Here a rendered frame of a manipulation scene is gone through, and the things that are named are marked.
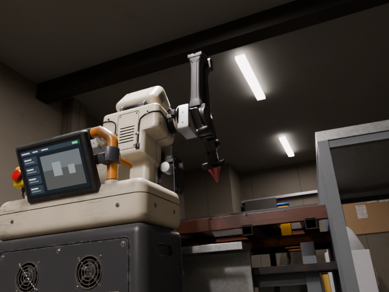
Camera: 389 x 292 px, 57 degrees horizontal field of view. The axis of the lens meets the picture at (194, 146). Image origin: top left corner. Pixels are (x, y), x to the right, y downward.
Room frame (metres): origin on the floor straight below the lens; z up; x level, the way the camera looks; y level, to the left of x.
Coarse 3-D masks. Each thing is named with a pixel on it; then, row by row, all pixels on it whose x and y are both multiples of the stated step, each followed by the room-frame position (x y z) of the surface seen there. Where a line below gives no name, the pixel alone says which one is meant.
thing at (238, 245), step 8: (184, 248) 1.61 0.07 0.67; (192, 248) 1.60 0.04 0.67; (200, 248) 1.59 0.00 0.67; (208, 248) 1.58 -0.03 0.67; (216, 248) 1.57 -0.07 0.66; (224, 248) 1.56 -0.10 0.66; (232, 248) 1.55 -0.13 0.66; (240, 248) 1.54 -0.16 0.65; (248, 248) 1.68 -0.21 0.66; (184, 256) 1.82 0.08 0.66; (192, 256) 1.81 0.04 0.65
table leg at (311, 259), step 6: (306, 252) 1.70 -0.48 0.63; (306, 258) 1.71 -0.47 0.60; (312, 258) 1.70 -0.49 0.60; (306, 276) 1.71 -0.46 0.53; (312, 276) 1.70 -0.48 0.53; (318, 276) 1.69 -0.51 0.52; (306, 282) 1.71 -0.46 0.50; (312, 282) 1.70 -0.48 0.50; (318, 282) 1.70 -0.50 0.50; (312, 288) 1.70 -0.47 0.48; (318, 288) 1.70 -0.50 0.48
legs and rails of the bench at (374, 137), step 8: (352, 136) 1.27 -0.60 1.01; (360, 136) 1.26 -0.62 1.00; (368, 136) 1.25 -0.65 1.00; (376, 136) 1.24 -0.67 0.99; (384, 136) 1.24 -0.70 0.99; (336, 144) 1.28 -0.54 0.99; (344, 144) 1.28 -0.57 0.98; (352, 144) 1.27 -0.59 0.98; (360, 144) 1.28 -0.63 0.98; (344, 200) 2.46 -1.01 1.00; (352, 200) 2.45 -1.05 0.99; (360, 200) 2.43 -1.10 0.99; (368, 200) 2.42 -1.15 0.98
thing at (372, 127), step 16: (352, 128) 1.26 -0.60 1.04; (368, 128) 1.24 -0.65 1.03; (384, 128) 1.23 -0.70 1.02; (368, 144) 1.48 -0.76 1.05; (384, 144) 1.49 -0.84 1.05; (336, 160) 1.68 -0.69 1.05; (352, 160) 1.70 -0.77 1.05; (368, 160) 1.72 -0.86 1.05; (384, 160) 1.74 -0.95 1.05; (336, 176) 1.98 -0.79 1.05; (352, 176) 2.00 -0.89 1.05; (368, 176) 2.03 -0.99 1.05; (384, 176) 2.05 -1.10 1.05; (352, 192) 2.44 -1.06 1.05; (368, 192) 2.44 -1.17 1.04; (384, 192) 2.41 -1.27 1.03
